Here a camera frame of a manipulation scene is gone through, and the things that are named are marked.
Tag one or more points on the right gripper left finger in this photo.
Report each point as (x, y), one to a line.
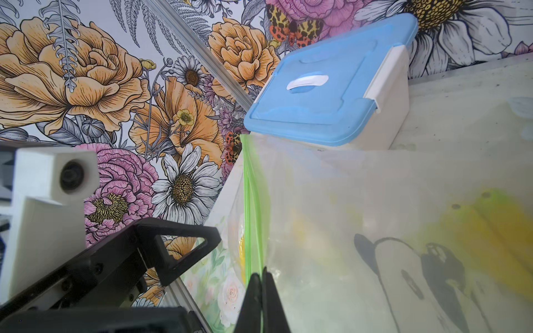
(250, 317)

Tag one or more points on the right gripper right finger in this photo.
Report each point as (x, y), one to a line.
(273, 314)

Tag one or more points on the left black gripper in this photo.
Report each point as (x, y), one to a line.
(103, 289)

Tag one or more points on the panda print zip-top bag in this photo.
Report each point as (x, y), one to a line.
(332, 227)

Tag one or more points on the yellow banana bunch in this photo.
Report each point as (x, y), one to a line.
(492, 236)

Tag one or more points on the blue lid storage box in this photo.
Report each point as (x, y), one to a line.
(346, 92)

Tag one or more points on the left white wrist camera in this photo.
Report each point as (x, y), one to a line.
(43, 193)

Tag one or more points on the left aluminium corner post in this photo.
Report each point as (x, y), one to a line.
(178, 25)

